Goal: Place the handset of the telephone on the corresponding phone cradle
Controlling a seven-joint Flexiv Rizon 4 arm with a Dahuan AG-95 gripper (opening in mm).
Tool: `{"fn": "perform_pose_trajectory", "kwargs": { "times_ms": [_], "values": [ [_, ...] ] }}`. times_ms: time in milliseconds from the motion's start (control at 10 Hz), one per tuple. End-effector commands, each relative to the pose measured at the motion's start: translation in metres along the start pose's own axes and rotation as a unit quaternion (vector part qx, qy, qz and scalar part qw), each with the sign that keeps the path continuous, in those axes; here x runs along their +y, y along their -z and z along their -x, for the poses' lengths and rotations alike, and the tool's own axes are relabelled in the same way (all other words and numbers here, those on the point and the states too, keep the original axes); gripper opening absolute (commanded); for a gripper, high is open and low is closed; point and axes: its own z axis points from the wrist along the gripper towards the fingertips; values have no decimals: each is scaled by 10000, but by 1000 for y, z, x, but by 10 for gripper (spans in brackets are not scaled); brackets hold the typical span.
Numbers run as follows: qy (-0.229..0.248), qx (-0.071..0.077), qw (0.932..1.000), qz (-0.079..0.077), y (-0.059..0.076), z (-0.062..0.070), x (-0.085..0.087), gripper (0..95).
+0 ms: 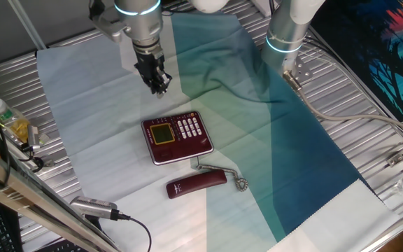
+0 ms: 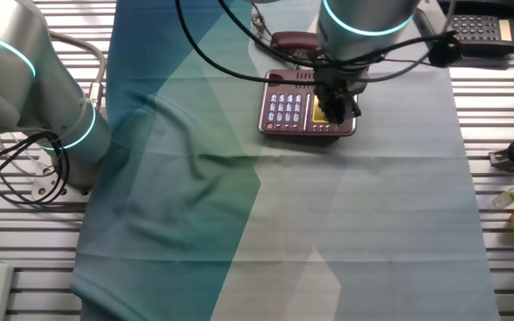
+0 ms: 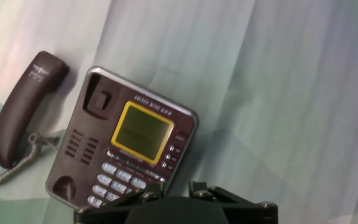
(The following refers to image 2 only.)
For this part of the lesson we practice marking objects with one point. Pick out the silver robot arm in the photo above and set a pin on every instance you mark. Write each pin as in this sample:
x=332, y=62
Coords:
x=25, y=80

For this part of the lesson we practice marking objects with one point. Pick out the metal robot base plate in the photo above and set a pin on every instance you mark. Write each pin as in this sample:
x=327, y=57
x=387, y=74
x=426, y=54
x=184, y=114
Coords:
x=45, y=187

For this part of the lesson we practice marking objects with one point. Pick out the maroon telephone handset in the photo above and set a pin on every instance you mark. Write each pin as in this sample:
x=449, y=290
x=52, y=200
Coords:
x=292, y=40

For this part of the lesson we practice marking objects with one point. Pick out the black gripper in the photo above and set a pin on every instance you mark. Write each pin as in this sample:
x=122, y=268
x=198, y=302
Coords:
x=339, y=87

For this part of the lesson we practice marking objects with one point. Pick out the black desk telephone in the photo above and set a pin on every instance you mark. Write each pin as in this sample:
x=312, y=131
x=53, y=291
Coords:
x=480, y=29

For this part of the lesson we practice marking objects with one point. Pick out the grey robot base conduit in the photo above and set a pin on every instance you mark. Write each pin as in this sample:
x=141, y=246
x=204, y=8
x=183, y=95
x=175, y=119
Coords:
x=98, y=67

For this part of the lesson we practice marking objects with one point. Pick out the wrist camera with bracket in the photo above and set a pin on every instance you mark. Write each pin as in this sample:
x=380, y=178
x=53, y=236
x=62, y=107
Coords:
x=445, y=50

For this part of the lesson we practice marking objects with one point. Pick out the blue green patterned tablecloth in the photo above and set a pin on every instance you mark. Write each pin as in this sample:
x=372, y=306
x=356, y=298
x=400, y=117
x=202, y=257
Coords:
x=284, y=200

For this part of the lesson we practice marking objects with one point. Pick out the maroon telephone base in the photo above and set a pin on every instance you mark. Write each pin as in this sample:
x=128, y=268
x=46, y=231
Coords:
x=288, y=107

